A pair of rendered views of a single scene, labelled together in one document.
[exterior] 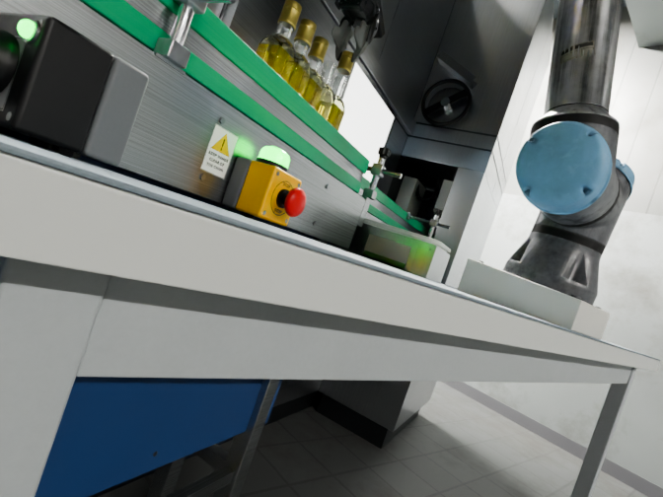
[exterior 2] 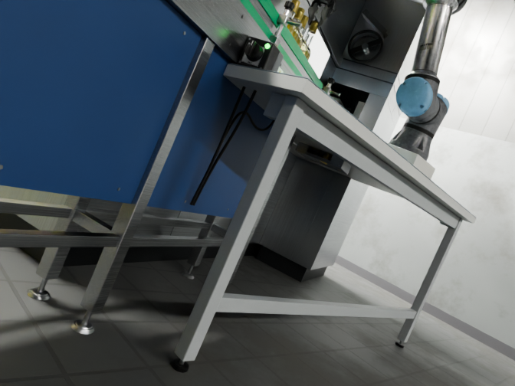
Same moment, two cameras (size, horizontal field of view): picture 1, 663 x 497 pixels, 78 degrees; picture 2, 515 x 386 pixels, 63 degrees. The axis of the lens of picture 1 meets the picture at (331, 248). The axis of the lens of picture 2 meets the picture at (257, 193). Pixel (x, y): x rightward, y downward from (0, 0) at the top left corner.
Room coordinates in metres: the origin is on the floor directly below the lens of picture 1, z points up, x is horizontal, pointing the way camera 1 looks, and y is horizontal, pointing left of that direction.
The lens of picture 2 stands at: (-0.81, 0.20, 0.51)
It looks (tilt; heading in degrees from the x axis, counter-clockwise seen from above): 2 degrees down; 355
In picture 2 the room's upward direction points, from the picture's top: 24 degrees clockwise
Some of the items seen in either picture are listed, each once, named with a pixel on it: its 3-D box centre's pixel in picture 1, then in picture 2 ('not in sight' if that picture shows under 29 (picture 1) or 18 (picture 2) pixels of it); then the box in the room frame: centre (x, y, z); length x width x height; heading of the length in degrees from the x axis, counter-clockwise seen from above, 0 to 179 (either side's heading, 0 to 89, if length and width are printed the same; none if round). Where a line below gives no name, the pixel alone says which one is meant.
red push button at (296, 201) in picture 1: (289, 200); not in sight; (0.55, 0.07, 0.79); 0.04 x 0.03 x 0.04; 153
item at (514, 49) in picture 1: (483, 103); (391, 47); (2.08, -0.49, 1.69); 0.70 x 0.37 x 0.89; 153
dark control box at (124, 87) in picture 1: (58, 95); (260, 60); (0.32, 0.24, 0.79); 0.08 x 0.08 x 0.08; 63
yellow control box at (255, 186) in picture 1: (263, 193); not in sight; (0.57, 0.11, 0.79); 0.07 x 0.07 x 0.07; 63
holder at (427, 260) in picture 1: (388, 248); not in sight; (1.05, -0.14, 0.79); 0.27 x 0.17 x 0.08; 63
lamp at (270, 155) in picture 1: (274, 158); not in sight; (0.57, 0.12, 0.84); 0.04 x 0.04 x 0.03
